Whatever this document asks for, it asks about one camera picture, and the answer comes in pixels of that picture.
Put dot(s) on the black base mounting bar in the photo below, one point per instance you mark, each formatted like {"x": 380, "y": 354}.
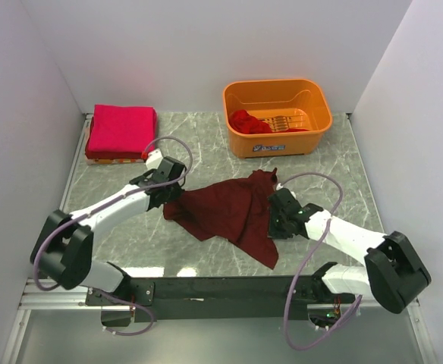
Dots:
{"x": 216, "y": 298}

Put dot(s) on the aluminium frame rail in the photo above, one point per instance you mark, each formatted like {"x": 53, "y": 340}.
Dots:
{"x": 32, "y": 299}

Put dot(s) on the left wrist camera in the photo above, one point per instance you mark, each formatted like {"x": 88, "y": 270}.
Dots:
{"x": 152, "y": 159}

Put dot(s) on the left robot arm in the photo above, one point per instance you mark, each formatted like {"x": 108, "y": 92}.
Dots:
{"x": 63, "y": 254}

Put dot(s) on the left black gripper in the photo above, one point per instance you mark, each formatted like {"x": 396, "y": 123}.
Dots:
{"x": 177, "y": 192}

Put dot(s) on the dark maroon t-shirt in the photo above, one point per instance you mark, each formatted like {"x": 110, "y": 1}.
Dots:
{"x": 236, "y": 210}

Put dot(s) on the orange plastic basket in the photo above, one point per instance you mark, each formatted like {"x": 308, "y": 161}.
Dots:
{"x": 303, "y": 101}

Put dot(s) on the folded pink t-shirt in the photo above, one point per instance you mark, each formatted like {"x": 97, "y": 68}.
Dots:
{"x": 113, "y": 112}

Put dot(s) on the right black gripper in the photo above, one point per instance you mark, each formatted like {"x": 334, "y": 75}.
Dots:
{"x": 273, "y": 233}

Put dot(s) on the red t-shirt in basket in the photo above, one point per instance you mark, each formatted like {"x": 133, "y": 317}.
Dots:
{"x": 245, "y": 123}

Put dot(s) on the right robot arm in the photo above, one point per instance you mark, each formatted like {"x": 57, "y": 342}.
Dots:
{"x": 390, "y": 271}

